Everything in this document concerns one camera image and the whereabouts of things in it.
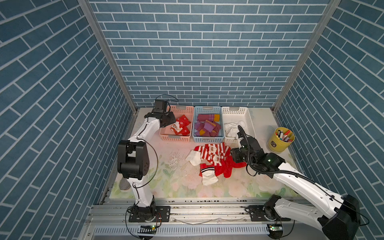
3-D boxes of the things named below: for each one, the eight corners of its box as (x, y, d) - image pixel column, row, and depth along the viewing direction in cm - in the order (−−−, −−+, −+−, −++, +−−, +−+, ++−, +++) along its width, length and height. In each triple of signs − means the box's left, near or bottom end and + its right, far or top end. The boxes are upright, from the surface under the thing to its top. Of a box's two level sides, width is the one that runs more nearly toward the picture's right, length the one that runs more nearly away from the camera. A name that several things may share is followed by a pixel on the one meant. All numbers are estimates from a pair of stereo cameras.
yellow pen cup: (268, 154, 98) (277, 142, 87) (263, 139, 105) (271, 127, 94) (286, 154, 98) (298, 142, 87) (280, 140, 105) (290, 127, 94)
